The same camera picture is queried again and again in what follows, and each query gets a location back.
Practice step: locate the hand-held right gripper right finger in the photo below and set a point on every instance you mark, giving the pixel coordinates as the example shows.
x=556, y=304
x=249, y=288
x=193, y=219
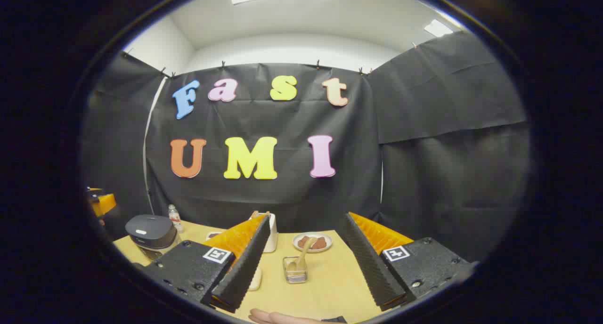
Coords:
x=367, y=267

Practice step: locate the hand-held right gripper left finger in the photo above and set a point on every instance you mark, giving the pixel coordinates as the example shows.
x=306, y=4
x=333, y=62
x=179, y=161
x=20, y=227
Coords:
x=245, y=267

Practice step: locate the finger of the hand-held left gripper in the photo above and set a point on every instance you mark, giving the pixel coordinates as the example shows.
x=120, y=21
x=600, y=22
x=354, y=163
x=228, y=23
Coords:
x=104, y=204

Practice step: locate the dark grey rice cooker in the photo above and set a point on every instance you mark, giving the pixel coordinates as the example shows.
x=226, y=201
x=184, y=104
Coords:
x=148, y=230

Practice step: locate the wooden spoon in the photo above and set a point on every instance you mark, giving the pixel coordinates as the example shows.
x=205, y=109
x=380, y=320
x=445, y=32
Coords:
x=304, y=251

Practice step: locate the clear plastic container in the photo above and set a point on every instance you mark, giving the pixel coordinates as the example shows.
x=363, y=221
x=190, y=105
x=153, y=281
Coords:
x=256, y=279

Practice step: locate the white toaster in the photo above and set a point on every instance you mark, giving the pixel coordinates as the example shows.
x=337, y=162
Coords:
x=273, y=237

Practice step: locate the white divided grain dish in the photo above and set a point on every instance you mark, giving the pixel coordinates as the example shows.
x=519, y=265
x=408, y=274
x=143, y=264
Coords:
x=213, y=235

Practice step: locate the brown meat piece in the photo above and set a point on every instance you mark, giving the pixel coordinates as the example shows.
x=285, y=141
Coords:
x=320, y=243
x=303, y=242

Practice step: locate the white round plate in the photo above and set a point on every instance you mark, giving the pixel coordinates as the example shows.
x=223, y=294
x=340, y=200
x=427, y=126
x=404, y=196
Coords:
x=313, y=248

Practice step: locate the small clear bottle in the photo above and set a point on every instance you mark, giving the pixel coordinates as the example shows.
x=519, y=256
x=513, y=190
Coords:
x=175, y=219

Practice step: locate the small ceiling light panel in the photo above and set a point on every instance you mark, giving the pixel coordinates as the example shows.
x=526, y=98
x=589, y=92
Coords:
x=438, y=28

